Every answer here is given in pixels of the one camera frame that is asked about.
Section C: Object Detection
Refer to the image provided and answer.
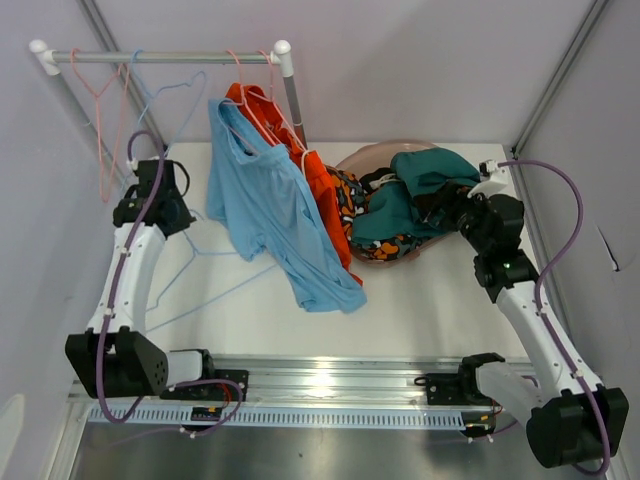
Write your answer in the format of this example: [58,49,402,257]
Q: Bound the teal green shorts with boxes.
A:
[351,147,480,247]

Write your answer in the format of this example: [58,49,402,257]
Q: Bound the white and silver clothes rack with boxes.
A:
[29,39,306,174]

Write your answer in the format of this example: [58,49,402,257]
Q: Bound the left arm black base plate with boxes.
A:
[160,369,250,403]

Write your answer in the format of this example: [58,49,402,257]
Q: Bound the translucent pink plastic basin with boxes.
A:
[327,140,441,267]

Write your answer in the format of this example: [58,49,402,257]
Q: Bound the light blue wire hanger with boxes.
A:
[129,49,208,150]
[146,210,276,333]

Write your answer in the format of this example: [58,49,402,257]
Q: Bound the slotted grey cable duct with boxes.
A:
[85,405,469,431]

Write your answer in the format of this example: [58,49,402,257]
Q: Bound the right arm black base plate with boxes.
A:
[413,373,492,406]

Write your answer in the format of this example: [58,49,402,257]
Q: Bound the orange black patterned shorts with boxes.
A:
[327,166,425,263]

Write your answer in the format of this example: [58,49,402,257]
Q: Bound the pink wire hanger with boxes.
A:
[69,47,132,203]

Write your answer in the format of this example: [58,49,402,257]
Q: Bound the bright orange shorts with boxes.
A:
[223,83,362,286]

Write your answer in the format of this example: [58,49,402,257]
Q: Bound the light blue shorts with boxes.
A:
[206,98,367,313]

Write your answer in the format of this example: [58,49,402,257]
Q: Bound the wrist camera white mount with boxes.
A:
[126,159,138,173]
[468,160,509,198]

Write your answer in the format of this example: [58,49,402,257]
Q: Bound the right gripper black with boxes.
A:
[413,180,492,255]

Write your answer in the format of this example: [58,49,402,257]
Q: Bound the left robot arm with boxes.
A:
[65,160,217,400]

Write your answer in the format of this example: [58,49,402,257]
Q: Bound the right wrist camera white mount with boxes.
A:
[468,160,509,198]

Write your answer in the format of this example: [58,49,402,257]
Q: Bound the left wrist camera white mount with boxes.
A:
[126,159,138,173]

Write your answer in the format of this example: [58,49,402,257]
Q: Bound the aluminium extrusion rail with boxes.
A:
[67,353,614,412]

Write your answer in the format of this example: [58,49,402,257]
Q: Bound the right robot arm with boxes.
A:
[414,182,629,474]

